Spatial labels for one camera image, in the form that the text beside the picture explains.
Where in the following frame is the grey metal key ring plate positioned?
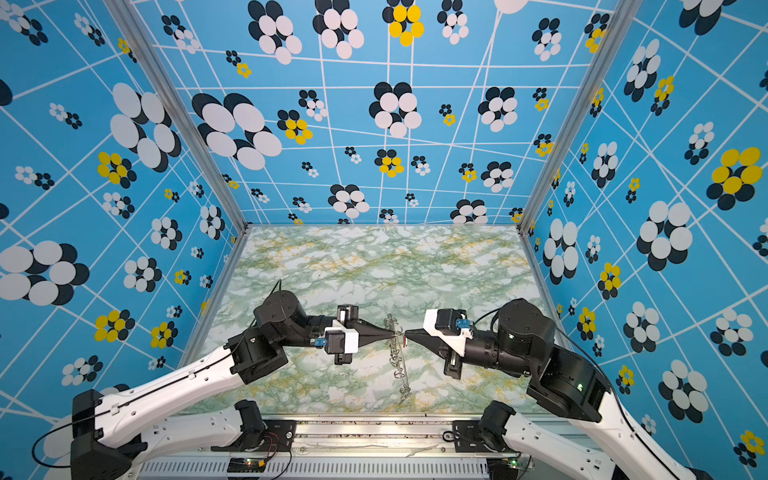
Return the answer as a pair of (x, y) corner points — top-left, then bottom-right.
(384, 313), (412, 403)

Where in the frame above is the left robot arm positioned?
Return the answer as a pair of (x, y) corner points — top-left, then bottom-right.
(70, 290), (395, 479)

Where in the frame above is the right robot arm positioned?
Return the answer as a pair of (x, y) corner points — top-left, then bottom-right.
(405, 298), (709, 479)

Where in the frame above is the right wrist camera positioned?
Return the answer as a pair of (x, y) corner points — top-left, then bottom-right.
(423, 309), (474, 357)

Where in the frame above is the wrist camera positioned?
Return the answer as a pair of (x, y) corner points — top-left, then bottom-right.
(313, 327), (359, 355)
(423, 309), (474, 357)

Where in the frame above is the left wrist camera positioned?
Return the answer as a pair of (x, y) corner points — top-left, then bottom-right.
(313, 327), (359, 355)

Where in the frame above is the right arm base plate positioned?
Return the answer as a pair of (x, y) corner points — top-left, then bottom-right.
(451, 420), (496, 453)

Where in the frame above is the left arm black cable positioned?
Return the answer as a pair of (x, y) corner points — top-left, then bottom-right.
(31, 279), (283, 469)

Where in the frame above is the aluminium front rail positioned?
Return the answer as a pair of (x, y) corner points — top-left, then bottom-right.
(143, 413), (541, 480)

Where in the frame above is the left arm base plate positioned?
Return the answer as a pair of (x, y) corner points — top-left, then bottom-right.
(210, 419), (298, 452)

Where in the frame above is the perforated cable duct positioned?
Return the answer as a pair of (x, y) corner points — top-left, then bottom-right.
(135, 457), (490, 479)

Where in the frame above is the left corner aluminium post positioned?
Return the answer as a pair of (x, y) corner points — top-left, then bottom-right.
(104, 1), (248, 235)

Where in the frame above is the corner aluminium post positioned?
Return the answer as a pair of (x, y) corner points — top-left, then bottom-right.
(104, 1), (248, 235)
(519, 0), (643, 233)

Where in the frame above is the right corner aluminium post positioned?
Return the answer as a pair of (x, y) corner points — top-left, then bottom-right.
(519, 0), (643, 233)

